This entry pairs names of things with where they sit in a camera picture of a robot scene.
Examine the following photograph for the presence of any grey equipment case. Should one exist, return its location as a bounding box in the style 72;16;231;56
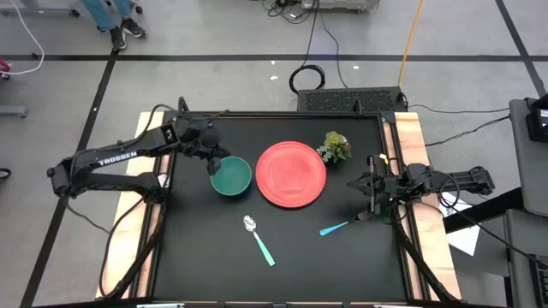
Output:
301;0;382;14

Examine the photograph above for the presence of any fork with blue handle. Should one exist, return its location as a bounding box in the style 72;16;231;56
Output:
319;210;373;238

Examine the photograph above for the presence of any white paper sheet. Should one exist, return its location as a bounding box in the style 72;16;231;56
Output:
438;191;482;258

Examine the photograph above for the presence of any red orange plate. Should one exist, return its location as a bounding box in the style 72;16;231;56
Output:
255;140;328;210

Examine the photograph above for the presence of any wooden table board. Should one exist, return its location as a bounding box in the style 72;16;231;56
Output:
95;111;166;299
392;111;463;301

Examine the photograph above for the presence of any teal green bowl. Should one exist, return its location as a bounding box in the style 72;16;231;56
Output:
209;156;253;198

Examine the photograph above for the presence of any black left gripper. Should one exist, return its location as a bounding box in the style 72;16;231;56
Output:
178;118;233;176

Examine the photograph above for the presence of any black aluminium table frame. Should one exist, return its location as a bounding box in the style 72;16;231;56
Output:
101;109;462;308

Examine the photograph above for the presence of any yellow cable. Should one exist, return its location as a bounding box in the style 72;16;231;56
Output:
396;0;426;88

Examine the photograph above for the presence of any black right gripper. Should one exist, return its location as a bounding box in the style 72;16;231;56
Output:
346;152;408;216

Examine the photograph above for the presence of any coiled black cable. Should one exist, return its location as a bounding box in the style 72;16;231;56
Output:
288;63;327;96

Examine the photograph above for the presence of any black floor cable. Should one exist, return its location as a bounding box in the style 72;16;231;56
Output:
319;19;350;90
301;0;322;68

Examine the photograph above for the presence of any white cable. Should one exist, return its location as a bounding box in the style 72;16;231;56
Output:
9;0;46;77

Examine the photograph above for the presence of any grey base with casters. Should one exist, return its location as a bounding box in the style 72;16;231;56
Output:
0;0;81;20

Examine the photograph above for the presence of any black device with screen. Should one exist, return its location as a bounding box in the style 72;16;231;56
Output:
525;93;548;144

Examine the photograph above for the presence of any grey furniture foot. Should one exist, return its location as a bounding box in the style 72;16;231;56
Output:
0;104;30;120

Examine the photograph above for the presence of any spoon with mint handle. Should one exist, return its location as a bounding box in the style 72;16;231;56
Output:
242;214;277;268

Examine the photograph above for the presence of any grey workstation panel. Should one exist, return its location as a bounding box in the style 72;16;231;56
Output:
508;96;548;217
503;208;548;308

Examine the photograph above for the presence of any black perforated computer case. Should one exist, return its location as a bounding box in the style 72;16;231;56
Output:
296;86;408;114

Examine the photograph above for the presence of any person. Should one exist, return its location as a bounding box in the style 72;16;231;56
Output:
80;0;147;51

